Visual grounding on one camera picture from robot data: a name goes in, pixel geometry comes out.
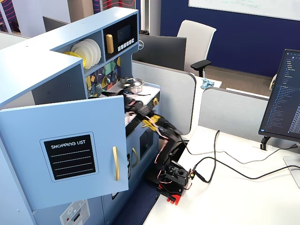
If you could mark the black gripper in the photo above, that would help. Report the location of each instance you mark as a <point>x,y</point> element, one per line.
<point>125,83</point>

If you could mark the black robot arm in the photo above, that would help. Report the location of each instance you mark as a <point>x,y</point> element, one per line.
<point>164,124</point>

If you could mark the red arm base clamp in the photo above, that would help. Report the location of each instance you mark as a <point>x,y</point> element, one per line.
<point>172,194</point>

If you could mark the steel toy ladle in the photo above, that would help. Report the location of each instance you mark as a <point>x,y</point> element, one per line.
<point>107,80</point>

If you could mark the toy grater utensil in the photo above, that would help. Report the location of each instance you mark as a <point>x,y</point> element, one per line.
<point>98,87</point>

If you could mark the steel toy spoon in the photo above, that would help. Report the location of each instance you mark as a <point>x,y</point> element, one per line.
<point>115,74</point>

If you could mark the steel toy pot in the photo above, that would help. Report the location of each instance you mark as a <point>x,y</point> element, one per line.
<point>138,84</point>

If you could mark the gold stove knob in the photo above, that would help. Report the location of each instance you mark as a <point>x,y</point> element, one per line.
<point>155,101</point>

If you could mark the white toy plate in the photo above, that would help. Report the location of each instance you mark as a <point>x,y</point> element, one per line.
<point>79,55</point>
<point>95,51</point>
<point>87,55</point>

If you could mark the blue shopping list door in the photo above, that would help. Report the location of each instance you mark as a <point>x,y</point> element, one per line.
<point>70,122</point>

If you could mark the black toy microwave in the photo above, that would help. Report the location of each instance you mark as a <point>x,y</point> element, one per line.
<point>122,35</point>

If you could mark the gray rounded desk partition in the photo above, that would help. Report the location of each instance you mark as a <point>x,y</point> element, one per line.
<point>173,98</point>

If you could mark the black Dell monitor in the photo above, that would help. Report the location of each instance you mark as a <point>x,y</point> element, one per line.
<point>161,51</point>

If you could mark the blue toy kitchen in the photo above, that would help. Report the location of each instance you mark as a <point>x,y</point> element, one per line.
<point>47,61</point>

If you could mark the dark background monitor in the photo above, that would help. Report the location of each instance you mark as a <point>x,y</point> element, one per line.
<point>55,24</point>

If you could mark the blue cloth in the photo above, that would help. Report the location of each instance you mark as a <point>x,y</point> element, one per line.
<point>206,84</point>

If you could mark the white office chair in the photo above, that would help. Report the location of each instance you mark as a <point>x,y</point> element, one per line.
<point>194,39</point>

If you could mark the whiteboard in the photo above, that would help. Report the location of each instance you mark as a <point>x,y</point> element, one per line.
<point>246,7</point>

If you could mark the black monitor clamp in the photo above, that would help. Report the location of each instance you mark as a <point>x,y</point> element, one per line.
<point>265,141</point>

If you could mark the lit computer monitor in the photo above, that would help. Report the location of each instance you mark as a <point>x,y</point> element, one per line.
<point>283,98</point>

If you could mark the silver monitor stand plate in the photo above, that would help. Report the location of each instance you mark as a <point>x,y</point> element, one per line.
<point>293,168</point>

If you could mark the small wrist camera board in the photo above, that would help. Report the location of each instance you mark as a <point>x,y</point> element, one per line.
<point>125,82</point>

